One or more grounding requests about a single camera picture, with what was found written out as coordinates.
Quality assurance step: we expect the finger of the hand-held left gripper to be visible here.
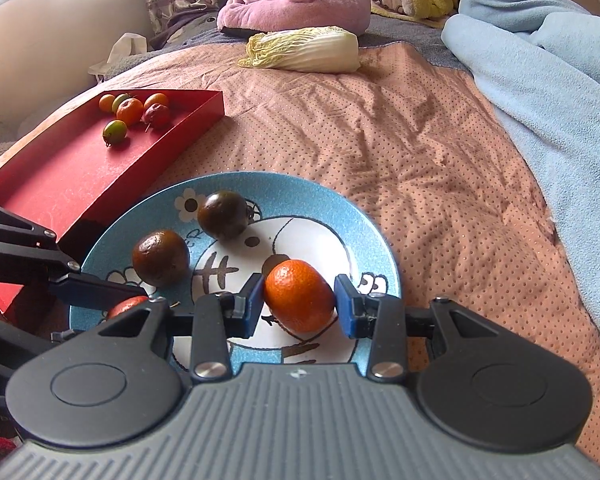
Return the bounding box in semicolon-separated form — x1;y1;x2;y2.
0;196;148;311
0;310;78;386

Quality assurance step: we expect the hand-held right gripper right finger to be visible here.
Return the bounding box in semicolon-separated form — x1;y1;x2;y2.
334;275;506;382

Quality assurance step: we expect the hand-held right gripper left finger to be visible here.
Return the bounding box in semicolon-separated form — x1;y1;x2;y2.
97;274;265;382

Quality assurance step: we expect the orange mandarin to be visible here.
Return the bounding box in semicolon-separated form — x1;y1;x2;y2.
116;98;145;127
263;259;337;333

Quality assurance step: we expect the blue cartoon print plate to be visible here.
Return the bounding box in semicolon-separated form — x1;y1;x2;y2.
69;171;402;378

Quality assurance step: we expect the red rectangular tray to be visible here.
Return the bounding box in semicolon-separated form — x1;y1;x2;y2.
0;89;226;326

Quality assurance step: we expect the dark brown tomato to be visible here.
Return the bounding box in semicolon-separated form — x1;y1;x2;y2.
131;230;191;288
197;190;251;241

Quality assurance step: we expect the green and red tomato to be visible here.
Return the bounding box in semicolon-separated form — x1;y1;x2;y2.
102;120;128;147

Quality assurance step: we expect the napa cabbage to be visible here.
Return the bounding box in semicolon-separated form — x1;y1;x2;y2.
238;26;361;73

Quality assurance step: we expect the grey plush toy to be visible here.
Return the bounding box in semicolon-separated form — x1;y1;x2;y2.
150;7;226;51

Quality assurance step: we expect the grey bedsheet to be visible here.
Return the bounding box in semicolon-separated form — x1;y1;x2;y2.
105;10;463;73

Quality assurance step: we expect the pink plush toy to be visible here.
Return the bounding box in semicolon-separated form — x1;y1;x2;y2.
216;0;372;38

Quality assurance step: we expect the light blue fleece blanket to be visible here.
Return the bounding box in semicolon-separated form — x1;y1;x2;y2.
440;0;600;356

